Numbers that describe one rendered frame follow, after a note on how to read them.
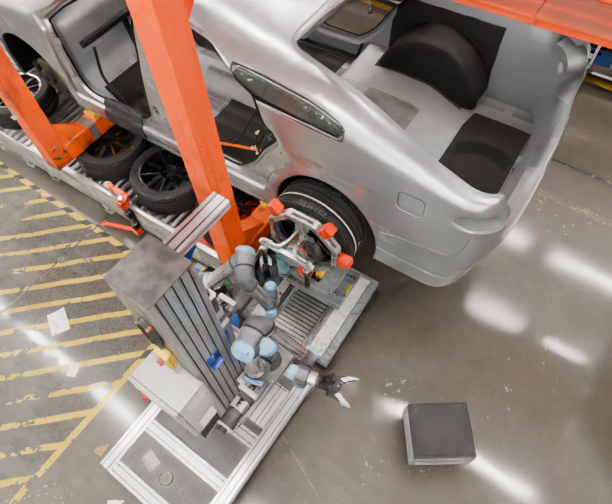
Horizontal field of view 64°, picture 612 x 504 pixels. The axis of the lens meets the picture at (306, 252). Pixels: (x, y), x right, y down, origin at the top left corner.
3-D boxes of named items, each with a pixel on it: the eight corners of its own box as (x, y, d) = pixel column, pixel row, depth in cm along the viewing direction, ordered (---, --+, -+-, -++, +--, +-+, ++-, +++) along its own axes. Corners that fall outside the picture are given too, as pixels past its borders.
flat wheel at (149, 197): (127, 211, 426) (117, 194, 406) (152, 155, 460) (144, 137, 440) (199, 220, 418) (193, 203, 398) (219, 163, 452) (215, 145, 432)
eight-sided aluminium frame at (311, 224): (340, 275, 350) (342, 233, 304) (335, 282, 347) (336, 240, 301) (278, 242, 367) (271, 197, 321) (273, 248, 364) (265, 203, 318)
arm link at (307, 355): (247, 305, 247) (309, 352, 271) (237, 324, 242) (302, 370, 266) (260, 304, 239) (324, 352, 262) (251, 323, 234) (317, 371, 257)
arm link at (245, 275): (248, 281, 261) (281, 316, 301) (249, 263, 267) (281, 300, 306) (229, 285, 264) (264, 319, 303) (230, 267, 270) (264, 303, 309)
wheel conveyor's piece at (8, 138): (107, 123, 524) (93, 94, 491) (45, 176, 488) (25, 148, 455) (45, 91, 556) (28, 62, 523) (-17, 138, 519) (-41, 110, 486)
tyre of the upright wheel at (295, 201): (344, 255, 378) (383, 225, 318) (328, 277, 368) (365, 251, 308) (278, 201, 374) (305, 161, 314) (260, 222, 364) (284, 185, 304)
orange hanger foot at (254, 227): (289, 212, 389) (286, 184, 359) (250, 259, 366) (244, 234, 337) (272, 203, 394) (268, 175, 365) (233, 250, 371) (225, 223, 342)
